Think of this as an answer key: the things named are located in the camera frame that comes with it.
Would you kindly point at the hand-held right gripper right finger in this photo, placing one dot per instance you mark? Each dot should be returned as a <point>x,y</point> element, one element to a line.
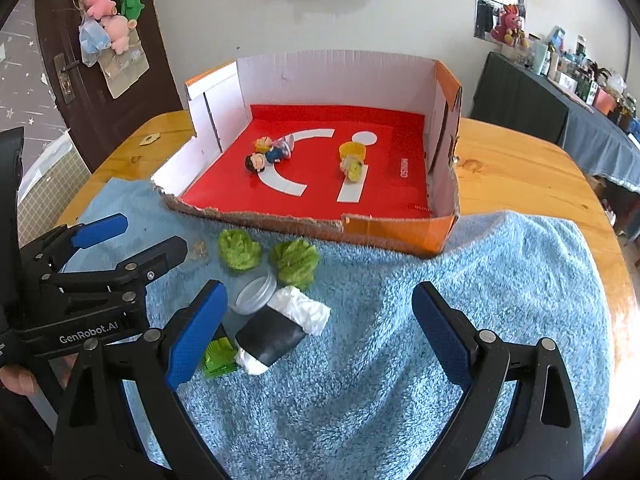
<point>442,335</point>

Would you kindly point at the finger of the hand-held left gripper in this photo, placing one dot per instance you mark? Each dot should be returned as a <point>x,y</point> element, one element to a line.
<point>100,230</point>
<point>160,257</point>

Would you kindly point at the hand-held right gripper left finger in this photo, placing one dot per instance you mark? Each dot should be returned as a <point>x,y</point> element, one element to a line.
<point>197,335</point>

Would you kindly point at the black-wrapped green foil packet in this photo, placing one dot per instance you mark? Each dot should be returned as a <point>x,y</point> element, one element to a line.
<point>220,357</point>

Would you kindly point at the clear round plastic lid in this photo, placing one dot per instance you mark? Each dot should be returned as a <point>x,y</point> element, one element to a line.
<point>255,295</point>

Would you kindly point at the black-wrapped white tissue roll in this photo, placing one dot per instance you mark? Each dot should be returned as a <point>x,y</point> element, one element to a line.
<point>272,335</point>

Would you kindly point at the green yarn ball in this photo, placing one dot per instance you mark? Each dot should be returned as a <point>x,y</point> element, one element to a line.
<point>240,250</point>
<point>295,260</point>

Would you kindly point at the orange cardboard box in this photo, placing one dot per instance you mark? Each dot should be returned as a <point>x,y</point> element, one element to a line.
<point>400,232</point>

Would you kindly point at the black-haired blue figurine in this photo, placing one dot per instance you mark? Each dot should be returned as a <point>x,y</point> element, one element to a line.
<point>255,162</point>

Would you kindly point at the blond pink figurine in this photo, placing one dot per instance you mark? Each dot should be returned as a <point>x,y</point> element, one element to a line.
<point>262,144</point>

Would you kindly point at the pink and yellow crinkled wrapper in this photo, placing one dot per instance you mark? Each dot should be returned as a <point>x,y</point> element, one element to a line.
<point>352,167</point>

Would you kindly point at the yellow bottle cap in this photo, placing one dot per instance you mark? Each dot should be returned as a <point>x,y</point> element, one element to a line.
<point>352,150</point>

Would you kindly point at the person's left hand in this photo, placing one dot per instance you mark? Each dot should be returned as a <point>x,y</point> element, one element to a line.
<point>17,380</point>

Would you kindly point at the small clear plastic dome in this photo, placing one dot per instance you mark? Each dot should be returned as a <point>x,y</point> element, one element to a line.
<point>197,252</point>

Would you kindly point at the light blue towel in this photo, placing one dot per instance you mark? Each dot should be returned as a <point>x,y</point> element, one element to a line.
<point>380,360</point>

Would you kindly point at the small cardboard scrap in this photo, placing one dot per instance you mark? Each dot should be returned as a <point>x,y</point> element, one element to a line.
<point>149,139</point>

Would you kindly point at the dark brown door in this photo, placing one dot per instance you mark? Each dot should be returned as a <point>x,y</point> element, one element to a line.
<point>150,85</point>

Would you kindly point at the green plush toy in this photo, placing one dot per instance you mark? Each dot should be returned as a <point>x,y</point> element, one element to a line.
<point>131,5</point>

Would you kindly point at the side table with dark cloth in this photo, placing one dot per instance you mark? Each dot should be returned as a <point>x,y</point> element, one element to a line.
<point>530,100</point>

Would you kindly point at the row of bottles and jars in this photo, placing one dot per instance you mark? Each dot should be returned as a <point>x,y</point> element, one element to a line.
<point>575,70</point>

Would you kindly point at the pink rabbit plush toy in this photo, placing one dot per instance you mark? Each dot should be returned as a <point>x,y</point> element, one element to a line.
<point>510,22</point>

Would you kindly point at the wall mirror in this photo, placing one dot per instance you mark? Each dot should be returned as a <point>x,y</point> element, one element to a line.
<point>487,15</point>

